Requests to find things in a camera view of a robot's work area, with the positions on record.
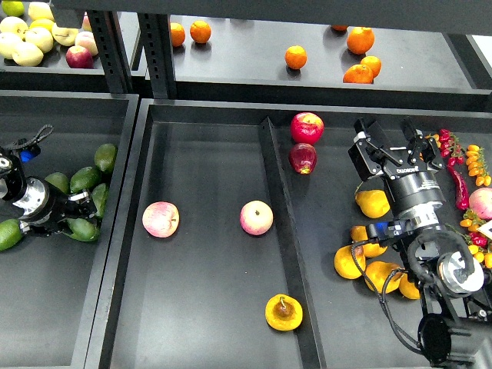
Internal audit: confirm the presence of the pink apple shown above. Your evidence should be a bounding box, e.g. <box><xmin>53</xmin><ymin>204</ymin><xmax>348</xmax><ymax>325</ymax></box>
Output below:
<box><xmin>240</xmin><ymin>200</ymin><xmax>274</xmax><ymax>236</ymax></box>
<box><xmin>142</xmin><ymin>201</ymin><xmax>180</xmax><ymax>238</ymax></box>

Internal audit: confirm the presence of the yellow pear left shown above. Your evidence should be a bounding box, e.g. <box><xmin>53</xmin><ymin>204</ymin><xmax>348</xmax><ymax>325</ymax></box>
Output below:
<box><xmin>334</xmin><ymin>245</ymin><xmax>366</xmax><ymax>280</ymax></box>

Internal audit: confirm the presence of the bright red apple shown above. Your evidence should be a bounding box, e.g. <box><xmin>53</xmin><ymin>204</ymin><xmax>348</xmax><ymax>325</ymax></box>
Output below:
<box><xmin>291</xmin><ymin>112</ymin><xmax>324</xmax><ymax>145</ymax></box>

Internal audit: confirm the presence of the red chili pepper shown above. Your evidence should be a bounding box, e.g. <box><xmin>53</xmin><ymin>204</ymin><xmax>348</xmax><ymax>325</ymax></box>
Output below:
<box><xmin>447</xmin><ymin>158</ymin><xmax>469</xmax><ymax>211</ymax></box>

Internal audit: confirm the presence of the orange front right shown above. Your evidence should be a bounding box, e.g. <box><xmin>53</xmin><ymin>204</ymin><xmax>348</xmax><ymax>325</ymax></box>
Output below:
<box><xmin>343</xmin><ymin>64</ymin><xmax>374</xmax><ymax>84</ymax></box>

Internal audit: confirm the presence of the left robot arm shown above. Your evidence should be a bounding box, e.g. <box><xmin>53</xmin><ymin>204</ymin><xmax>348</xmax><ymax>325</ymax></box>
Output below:
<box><xmin>1</xmin><ymin>125</ymin><xmax>97</xmax><ymax>237</ymax></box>

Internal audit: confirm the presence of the pink apple centre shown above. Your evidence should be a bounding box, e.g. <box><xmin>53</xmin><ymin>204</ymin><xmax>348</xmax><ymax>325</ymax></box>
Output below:
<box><xmin>240</xmin><ymin>200</ymin><xmax>274</xmax><ymax>236</ymax></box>

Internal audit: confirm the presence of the green avocado upper middle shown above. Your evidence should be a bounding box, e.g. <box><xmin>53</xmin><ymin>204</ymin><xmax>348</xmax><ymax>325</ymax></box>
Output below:
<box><xmin>69</xmin><ymin>166</ymin><xmax>101</xmax><ymax>194</ymax></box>

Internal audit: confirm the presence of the dark red apple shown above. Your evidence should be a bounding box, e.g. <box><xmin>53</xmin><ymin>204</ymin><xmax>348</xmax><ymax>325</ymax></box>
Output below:
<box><xmin>288</xmin><ymin>143</ymin><xmax>317</xmax><ymax>175</ymax></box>

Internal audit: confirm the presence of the yellow pear lower centre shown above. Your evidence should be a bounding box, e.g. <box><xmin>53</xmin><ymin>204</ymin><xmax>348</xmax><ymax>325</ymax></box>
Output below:
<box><xmin>365</xmin><ymin>261</ymin><xmax>403</xmax><ymax>294</ymax></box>

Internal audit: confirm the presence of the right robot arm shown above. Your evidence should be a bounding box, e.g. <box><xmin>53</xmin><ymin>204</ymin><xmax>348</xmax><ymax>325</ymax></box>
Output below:
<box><xmin>348</xmin><ymin>118</ymin><xmax>491</xmax><ymax>368</ymax></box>

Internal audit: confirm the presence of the yellow pear middle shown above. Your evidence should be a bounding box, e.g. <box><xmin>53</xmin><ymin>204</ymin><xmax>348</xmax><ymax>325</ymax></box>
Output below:
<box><xmin>350</xmin><ymin>225</ymin><xmax>387</xmax><ymax>258</ymax></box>

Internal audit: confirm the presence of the orange centre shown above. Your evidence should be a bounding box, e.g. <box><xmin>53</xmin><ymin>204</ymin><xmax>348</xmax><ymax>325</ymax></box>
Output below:
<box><xmin>284</xmin><ymin>45</ymin><xmax>308</xmax><ymax>70</ymax></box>

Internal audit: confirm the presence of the dark green avocado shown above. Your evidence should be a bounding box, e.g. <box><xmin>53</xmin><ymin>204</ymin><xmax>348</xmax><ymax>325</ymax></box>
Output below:
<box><xmin>67</xmin><ymin>218</ymin><xmax>100</xmax><ymax>242</ymax></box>

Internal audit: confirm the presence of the white label card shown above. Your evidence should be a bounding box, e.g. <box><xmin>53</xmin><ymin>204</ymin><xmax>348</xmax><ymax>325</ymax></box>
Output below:
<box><xmin>477</xmin><ymin>220</ymin><xmax>492</xmax><ymax>240</ymax></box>

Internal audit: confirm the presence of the yellow pear upper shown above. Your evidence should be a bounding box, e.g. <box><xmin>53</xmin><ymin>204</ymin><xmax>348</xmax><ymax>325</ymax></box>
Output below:
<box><xmin>354</xmin><ymin>183</ymin><xmax>390</xmax><ymax>219</ymax></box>

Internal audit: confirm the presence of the yellow pear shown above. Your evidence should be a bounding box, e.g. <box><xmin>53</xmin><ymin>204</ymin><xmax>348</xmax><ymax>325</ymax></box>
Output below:
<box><xmin>365</xmin><ymin>261</ymin><xmax>403</xmax><ymax>294</ymax></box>
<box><xmin>398</xmin><ymin>274</ymin><xmax>421</xmax><ymax>300</ymax></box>
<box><xmin>350</xmin><ymin>225</ymin><xmax>387</xmax><ymax>258</ymax></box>
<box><xmin>334</xmin><ymin>245</ymin><xmax>366</xmax><ymax>280</ymax></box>
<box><xmin>354</xmin><ymin>183</ymin><xmax>390</xmax><ymax>219</ymax></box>

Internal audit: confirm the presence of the large orange right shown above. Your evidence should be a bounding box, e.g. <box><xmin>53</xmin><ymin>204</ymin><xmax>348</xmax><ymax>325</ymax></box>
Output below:
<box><xmin>346</xmin><ymin>27</ymin><xmax>375</xmax><ymax>55</ymax></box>

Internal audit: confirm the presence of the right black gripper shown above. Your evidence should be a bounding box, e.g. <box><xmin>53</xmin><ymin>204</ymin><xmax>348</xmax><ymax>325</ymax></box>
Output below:
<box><xmin>348</xmin><ymin>118</ymin><xmax>445</xmax><ymax>215</ymax></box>

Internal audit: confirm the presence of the red cherry tomato cluster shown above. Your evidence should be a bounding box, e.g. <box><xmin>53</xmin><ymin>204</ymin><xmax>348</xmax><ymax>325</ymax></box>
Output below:
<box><xmin>438</xmin><ymin>128</ymin><xmax>465</xmax><ymax>166</ymax></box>

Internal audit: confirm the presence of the orange tomato string right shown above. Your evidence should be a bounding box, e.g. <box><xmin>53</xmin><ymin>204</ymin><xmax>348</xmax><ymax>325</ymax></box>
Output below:
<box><xmin>464</xmin><ymin>144</ymin><xmax>492</xmax><ymax>188</ymax></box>

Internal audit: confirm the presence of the orange cherry tomato vine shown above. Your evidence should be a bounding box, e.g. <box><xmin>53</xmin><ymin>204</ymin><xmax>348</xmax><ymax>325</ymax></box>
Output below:
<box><xmin>424</xmin><ymin>134</ymin><xmax>440</xmax><ymax>154</ymax></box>

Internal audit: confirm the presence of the yellow pear stem up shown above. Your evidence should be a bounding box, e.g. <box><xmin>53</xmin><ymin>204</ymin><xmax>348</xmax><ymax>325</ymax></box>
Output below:
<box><xmin>264</xmin><ymin>294</ymin><xmax>304</xmax><ymax>331</ymax></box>

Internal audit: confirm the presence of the green avocado by wall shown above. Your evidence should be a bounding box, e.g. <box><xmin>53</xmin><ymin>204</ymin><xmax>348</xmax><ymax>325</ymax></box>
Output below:
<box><xmin>91</xmin><ymin>183</ymin><xmax>108</xmax><ymax>219</ymax></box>

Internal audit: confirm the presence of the green avocado top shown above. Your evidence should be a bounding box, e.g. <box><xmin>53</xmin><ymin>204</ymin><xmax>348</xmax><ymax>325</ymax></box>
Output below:
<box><xmin>94</xmin><ymin>143</ymin><xmax>118</xmax><ymax>174</ymax></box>

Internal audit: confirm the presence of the black upper shelf tray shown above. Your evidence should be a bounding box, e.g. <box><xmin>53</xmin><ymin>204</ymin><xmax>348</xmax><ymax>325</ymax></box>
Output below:
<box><xmin>130</xmin><ymin>13</ymin><xmax>492</xmax><ymax>113</ymax></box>

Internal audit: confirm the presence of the orange hidden under shelf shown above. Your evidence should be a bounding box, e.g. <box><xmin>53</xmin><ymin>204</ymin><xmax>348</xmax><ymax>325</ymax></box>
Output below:
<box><xmin>331</xmin><ymin>25</ymin><xmax>348</xmax><ymax>32</ymax></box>

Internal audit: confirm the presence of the pink apple left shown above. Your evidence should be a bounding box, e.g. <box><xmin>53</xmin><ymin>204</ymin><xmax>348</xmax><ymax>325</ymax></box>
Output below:
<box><xmin>142</xmin><ymin>201</ymin><xmax>180</xmax><ymax>238</ymax></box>

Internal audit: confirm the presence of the black centre tray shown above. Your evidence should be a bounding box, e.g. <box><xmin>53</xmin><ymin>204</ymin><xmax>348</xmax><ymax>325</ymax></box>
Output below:
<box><xmin>85</xmin><ymin>99</ymin><xmax>491</xmax><ymax>368</ymax></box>

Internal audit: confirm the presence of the mixed cherry tomatoes lower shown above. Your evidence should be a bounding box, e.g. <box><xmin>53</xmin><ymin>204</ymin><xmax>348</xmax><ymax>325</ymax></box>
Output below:
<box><xmin>446</xmin><ymin>208</ymin><xmax>491</xmax><ymax>270</ymax></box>

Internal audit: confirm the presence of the pink apple right edge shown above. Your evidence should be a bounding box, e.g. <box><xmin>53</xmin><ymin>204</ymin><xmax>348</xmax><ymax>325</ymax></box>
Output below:
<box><xmin>469</xmin><ymin>188</ymin><xmax>491</xmax><ymax>220</ymax></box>

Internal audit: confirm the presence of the orange small right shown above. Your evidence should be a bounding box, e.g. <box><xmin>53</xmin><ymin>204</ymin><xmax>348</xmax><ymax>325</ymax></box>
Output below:
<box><xmin>361</xmin><ymin>55</ymin><xmax>382</xmax><ymax>78</ymax></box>

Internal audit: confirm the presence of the yellow pear lower right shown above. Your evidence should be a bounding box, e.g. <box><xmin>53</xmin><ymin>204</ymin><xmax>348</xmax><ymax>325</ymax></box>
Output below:
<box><xmin>398</xmin><ymin>274</ymin><xmax>421</xmax><ymax>300</ymax></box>

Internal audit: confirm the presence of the black upper left tray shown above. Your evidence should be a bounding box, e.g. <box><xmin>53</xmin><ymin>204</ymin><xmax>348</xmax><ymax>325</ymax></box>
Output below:
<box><xmin>0</xmin><ymin>7</ymin><xmax>141</xmax><ymax>94</ymax></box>

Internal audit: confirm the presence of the black tray divider left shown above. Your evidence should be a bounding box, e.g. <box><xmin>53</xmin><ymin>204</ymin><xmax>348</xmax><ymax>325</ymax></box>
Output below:
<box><xmin>258</xmin><ymin>118</ymin><xmax>326</xmax><ymax>368</ymax></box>

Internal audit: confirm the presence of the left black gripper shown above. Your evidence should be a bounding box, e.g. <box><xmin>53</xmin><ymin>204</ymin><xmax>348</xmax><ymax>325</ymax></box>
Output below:
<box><xmin>18</xmin><ymin>183</ymin><xmax>97</xmax><ymax>237</ymax></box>

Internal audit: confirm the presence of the light green avocado round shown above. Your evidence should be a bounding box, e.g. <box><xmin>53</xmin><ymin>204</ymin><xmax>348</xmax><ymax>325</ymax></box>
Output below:
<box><xmin>45</xmin><ymin>172</ymin><xmax>70</xmax><ymax>194</ymax></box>

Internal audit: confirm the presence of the light green avocado far left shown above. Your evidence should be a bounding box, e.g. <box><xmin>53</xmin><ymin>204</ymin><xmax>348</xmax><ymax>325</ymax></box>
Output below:
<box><xmin>0</xmin><ymin>219</ymin><xmax>23</xmax><ymax>251</ymax></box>

